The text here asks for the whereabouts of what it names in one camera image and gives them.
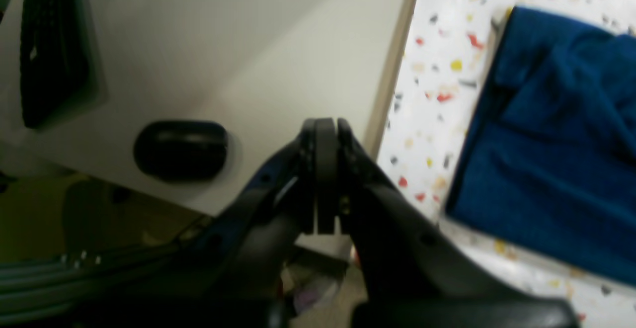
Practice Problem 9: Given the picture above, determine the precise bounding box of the dark blue t-shirt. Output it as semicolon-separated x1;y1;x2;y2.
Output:
446;7;636;286

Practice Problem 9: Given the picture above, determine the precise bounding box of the black computer keyboard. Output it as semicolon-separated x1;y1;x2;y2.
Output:
19;0;108;130

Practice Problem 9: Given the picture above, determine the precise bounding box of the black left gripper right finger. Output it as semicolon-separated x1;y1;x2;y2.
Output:
337;119;580;328

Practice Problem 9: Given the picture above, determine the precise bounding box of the terrazzo patterned table cloth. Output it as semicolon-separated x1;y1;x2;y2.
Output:
377;0;636;328

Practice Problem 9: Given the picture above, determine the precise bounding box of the black computer mouse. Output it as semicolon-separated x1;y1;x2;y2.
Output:
133;120;229;182

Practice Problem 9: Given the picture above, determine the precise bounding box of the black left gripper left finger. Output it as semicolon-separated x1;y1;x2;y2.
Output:
77;119;338;328

